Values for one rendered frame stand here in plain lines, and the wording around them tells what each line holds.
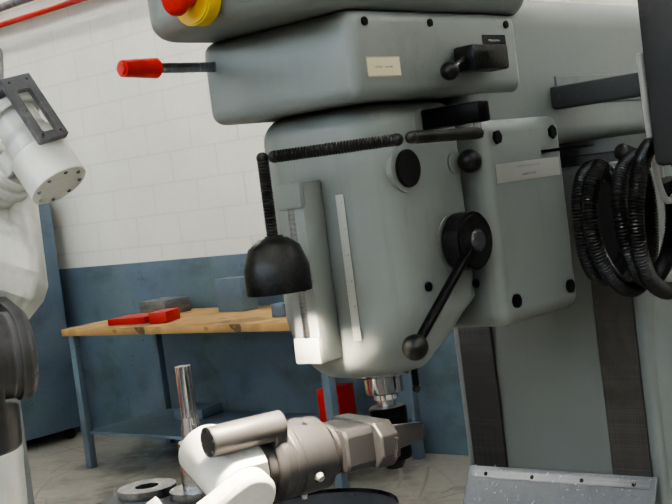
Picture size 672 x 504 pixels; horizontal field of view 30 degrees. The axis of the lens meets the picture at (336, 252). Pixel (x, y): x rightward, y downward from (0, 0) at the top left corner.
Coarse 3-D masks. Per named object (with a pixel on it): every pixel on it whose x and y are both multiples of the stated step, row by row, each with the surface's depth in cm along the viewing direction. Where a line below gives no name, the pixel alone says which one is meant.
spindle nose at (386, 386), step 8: (400, 376) 152; (368, 384) 151; (376, 384) 151; (384, 384) 150; (392, 384) 151; (400, 384) 151; (368, 392) 152; (376, 392) 151; (384, 392) 150; (392, 392) 151
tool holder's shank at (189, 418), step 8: (176, 368) 181; (184, 368) 180; (176, 376) 181; (184, 376) 180; (184, 384) 180; (192, 384) 181; (184, 392) 180; (192, 392) 181; (184, 400) 181; (192, 400) 181; (184, 408) 181; (192, 408) 181; (184, 416) 181; (192, 416) 181; (184, 424) 181; (192, 424) 181; (184, 432) 181
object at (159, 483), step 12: (144, 480) 192; (156, 480) 190; (168, 480) 189; (120, 492) 185; (132, 492) 184; (144, 492) 183; (156, 492) 184; (168, 492) 185; (180, 492) 180; (192, 492) 180
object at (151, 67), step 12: (120, 60) 138; (132, 60) 138; (144, 60) 139; (156, 60) 140; (120, 72) 138; (132, 72) 138; (144, 72) 139; (156, 72) 140; (168, 72) 143; (180, 72) 144; (192, 72) 146
